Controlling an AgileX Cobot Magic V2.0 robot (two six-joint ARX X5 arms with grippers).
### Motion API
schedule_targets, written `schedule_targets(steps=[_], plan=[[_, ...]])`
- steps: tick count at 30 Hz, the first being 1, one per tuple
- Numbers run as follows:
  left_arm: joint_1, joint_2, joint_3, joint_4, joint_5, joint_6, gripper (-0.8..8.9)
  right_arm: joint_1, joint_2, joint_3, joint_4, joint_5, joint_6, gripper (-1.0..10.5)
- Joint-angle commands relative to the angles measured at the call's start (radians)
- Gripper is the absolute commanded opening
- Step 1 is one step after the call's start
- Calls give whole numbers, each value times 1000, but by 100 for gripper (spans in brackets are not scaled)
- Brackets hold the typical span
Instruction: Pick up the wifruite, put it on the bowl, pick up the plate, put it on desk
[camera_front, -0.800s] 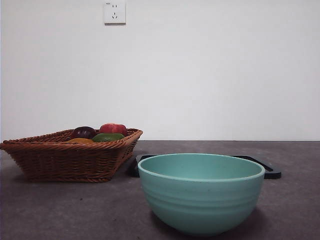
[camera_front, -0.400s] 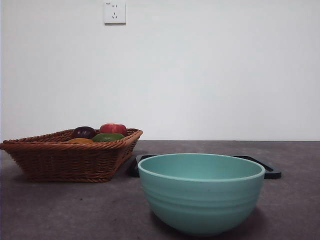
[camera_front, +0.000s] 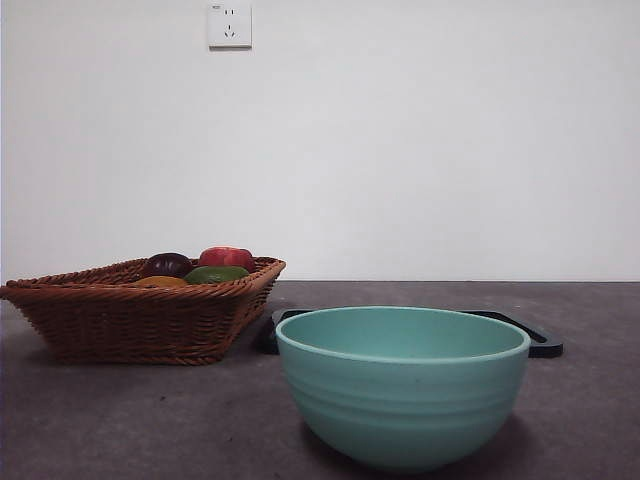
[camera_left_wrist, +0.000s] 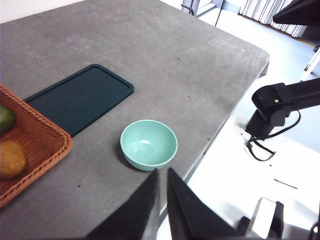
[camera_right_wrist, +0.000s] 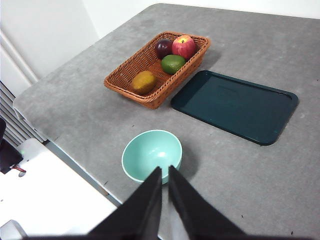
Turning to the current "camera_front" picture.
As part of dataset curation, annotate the yellow-brown kiwifruit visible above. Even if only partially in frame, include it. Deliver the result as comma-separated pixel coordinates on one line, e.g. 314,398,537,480
130,275,189,289

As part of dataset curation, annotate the light teal bowl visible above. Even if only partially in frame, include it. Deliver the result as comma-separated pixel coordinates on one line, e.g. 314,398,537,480
274,305,531,474

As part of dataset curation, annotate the red apple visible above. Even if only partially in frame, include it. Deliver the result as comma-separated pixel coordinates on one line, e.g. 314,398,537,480
198,245,256,272

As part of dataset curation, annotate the green avocado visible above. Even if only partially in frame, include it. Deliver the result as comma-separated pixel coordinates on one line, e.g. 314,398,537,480
182,264,251,285

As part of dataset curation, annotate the dark purple fruit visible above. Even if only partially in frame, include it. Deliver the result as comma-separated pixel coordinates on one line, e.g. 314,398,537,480
142,252,195,279

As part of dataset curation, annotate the brown wicker basket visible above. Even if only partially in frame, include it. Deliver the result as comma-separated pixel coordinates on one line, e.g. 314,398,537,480
0,255,287,366

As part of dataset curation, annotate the dark teal rectangular tray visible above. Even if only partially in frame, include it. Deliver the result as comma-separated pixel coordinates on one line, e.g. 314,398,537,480
268,308,565,359

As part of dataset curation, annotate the white wall socket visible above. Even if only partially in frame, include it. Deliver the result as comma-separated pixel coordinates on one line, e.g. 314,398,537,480
207,2,253,50

